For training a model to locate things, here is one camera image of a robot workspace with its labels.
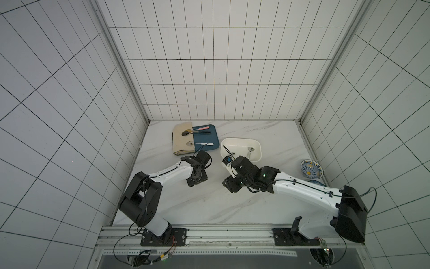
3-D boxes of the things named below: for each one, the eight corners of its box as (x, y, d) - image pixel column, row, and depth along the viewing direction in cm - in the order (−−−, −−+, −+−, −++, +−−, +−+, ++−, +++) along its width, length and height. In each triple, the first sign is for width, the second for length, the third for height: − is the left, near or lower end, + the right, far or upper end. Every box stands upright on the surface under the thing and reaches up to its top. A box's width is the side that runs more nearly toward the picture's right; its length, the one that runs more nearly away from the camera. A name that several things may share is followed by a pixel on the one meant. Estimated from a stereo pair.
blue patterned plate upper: (297, 170, 97) (300, 167, 93) (302, 160, 101) (305, 156, 98) (318, 182, 92) (322, 179, 88) (322, 170, 97) (326, 167, 93)
